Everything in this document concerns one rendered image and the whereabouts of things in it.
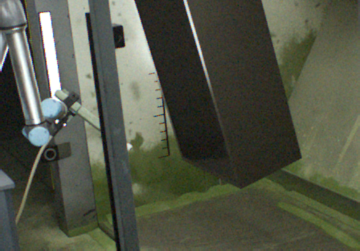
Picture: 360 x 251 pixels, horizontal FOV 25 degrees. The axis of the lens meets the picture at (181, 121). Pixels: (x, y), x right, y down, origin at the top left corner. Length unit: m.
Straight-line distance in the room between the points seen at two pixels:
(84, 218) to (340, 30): 1.88
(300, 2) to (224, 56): 1.58
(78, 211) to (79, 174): 0.22
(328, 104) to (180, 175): 0.96
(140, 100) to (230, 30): 1.20
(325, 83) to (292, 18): 0.46
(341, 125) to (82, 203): 1.52
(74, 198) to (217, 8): 1.59
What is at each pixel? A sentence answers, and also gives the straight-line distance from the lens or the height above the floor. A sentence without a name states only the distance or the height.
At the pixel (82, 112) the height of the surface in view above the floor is 0.79.
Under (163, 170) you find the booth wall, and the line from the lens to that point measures 4.71.
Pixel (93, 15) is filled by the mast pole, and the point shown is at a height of 1.43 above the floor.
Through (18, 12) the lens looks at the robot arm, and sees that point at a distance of 3.55.
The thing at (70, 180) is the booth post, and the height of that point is 0.33.
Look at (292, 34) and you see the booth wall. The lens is 4.99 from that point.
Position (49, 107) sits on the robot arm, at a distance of 3.74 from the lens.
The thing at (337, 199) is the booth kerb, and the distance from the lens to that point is 4.41.
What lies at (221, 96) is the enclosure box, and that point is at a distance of 3.51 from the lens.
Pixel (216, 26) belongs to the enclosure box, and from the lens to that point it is 3.46.
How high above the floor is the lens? 1.68
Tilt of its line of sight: 14 degrees down
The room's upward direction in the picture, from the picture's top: 6 degrees counter-clockwise
